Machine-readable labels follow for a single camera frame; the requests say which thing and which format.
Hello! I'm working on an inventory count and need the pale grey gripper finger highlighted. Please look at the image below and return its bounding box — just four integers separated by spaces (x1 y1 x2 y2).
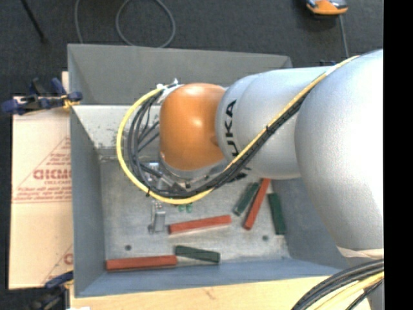
155 203 167 233
147 201 156 234

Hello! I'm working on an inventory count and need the grey metal bin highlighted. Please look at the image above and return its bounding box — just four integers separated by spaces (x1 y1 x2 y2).
66 43 352 298

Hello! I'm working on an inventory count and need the red-brown flat block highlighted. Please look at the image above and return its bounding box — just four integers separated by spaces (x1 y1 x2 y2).
242 178 272 231
105 254 179 273
167 214 233 235

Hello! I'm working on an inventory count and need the dark green flat block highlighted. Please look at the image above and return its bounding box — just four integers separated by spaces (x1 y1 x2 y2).
174 245 222 265
267 192 287 236
232 181 261 217

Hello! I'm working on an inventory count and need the brown cardboard board, red print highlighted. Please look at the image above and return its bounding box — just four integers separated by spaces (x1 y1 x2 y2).
8 70 75 291

